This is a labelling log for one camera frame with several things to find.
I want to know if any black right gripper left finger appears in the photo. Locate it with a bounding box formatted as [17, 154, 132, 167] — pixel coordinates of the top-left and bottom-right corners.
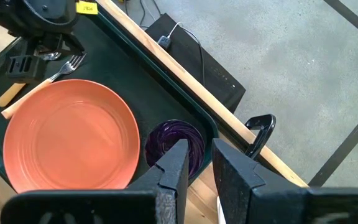
[0, 139, 190, 224]

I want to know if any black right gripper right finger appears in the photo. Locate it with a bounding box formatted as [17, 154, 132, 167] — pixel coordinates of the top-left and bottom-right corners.
[211, 138, 358, 224]

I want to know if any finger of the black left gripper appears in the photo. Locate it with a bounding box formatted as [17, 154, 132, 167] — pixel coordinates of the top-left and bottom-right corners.
[47, 32, 86, 57]
[5, 35, 48, 84]

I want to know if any fork with orange handle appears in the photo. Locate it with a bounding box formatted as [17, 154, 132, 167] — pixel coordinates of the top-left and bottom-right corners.
[1, 52, 87, 121]

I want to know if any spoon with orange handle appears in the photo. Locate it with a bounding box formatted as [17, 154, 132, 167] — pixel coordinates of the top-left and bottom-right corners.
[0, 51, 62, 108]

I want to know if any purple faceted plastic cup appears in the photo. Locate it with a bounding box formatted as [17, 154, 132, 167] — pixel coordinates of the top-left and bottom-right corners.
[144, 119, 206, 184]

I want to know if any orange plastic plate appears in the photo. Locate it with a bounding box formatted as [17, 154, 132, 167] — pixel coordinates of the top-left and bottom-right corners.
[2, 78, 141, 194]

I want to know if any dark green plastic tray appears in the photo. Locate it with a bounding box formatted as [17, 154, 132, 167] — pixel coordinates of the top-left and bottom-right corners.
[0, 12, 219, 187]

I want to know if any yellow sticker label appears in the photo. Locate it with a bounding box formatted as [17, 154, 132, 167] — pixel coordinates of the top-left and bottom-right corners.
[75, 1, 99, 16]

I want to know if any black table clamp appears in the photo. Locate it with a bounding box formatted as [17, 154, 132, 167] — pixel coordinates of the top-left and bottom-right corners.
[244, 114, 277, 160]

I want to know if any black equipment box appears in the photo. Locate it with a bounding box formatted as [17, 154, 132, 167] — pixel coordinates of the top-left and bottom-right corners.
[144, 12, 247, 114]

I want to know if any grey adapter cable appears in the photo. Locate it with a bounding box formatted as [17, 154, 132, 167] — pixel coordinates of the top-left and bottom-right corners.
[138, 0, 206, 87]

